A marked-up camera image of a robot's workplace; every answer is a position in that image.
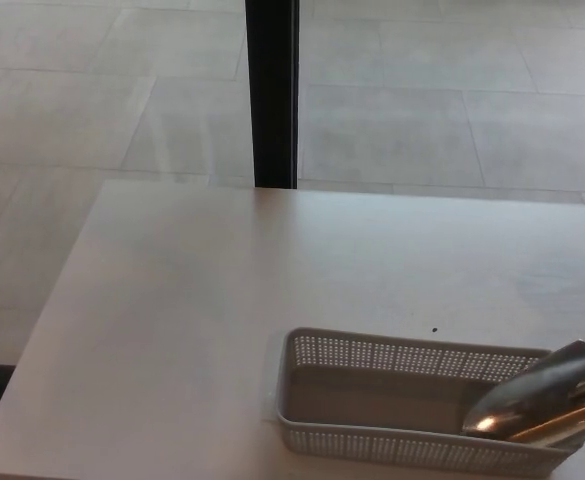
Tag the silver metal garden trowel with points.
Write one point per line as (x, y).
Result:
(522, 395)

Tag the grey perforated plastic basket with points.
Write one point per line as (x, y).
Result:
(372, 395)

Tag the black vertical window frame post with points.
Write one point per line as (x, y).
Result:
(273, 100)

